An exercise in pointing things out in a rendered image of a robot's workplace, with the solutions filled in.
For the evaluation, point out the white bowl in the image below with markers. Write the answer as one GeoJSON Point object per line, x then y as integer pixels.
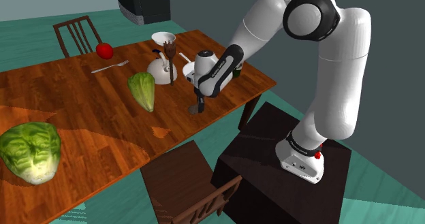
{"type": "Point", "coordinates": [163, 37]}

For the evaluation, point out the red apple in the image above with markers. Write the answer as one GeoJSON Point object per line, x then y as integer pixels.
{"type": "Point", "coordinates": [105, 51]}

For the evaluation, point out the white saucepan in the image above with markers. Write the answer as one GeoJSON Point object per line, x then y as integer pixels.
{"type": "Point", "coordinates": [187, 69]}

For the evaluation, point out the dark robot stand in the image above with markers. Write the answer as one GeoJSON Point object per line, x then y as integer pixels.
{"type": "Point", "coordinates": [265, 190]}

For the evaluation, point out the brown wooden slatted chair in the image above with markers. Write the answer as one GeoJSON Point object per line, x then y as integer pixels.
{"type": "Point", "coordinates": [77, 34]}
{"type": "Point", "coordinates": [179, 173]}

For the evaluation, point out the brown wooden dining table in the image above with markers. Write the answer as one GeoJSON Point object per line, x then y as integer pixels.
{"type": "Point", "coordinates": [83, 103]}

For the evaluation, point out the white kettle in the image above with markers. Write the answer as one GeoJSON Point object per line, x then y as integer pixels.
{"type": "Point", "coordinates": [159, 72]}

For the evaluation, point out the brown wooden utensil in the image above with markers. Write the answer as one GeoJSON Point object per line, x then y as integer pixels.
{"type": "Point", "coordinates": [171, 60]}

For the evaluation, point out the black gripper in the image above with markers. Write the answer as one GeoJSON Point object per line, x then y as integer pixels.
{"type": "Point", "coordinates": [200, 100]}

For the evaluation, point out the green romaine lettuce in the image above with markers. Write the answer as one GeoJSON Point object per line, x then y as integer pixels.
{"type": "Point", "coordinates": [143, 89]}

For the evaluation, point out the small grey-brown lump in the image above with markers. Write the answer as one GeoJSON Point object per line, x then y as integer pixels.
{"type": "Point", "coordinates": [193, 110]}

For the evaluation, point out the green bottle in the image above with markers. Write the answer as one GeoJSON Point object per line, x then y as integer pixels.
{"type": "Point", "coordinates": [237, 72]}

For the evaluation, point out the dark cabinet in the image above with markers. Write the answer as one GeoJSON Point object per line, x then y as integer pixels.
{"type": "Point", "coordinates": [146, 2]}

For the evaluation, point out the round green lettuce head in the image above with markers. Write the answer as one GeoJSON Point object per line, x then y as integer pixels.
{"type": "Point", "coordinates": [30, 152]}

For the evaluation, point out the silver fork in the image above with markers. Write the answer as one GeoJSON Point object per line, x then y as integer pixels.
{"type": "Point", "coordinates": [109, 67]}

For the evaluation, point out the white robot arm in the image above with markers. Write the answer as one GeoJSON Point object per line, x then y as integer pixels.
{"type": "Point", "coordinates": [342, 84]}

